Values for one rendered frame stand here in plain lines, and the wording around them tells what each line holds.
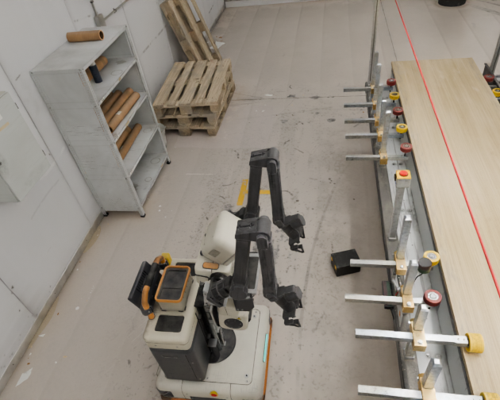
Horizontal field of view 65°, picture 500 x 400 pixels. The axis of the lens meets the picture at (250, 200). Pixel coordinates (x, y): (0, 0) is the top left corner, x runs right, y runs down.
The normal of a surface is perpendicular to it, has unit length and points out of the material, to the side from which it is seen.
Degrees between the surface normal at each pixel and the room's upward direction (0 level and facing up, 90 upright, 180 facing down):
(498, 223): 0
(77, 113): 90
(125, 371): 0
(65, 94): 90
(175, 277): 0
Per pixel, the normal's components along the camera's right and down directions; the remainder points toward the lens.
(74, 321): -0.12, -0.73
